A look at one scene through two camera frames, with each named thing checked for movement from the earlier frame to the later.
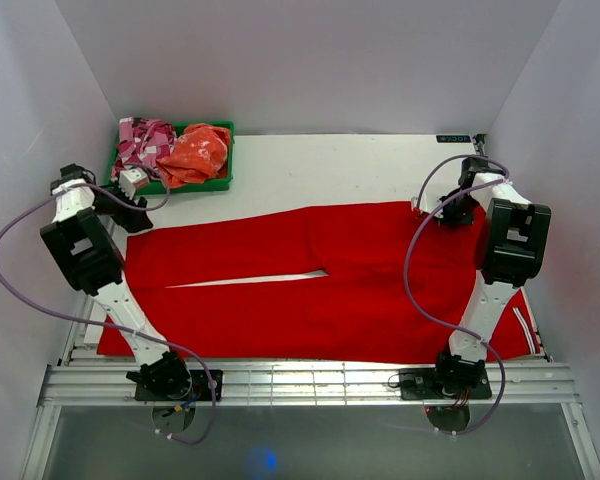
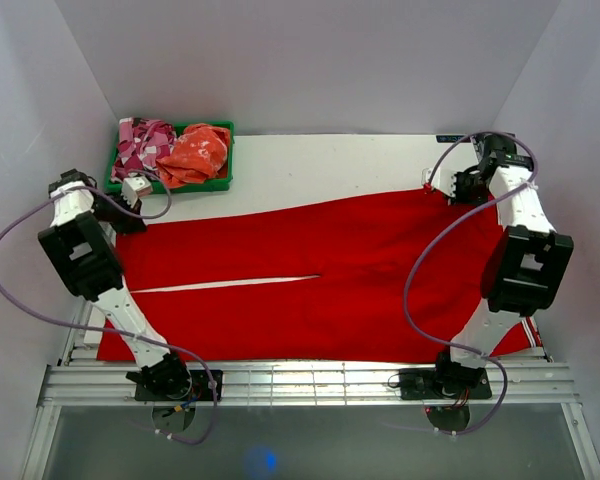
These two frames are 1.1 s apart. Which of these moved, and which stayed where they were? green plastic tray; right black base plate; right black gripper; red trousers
Moved: right black gripper
Stayed: red trousers; green plastic tray; right black base plate
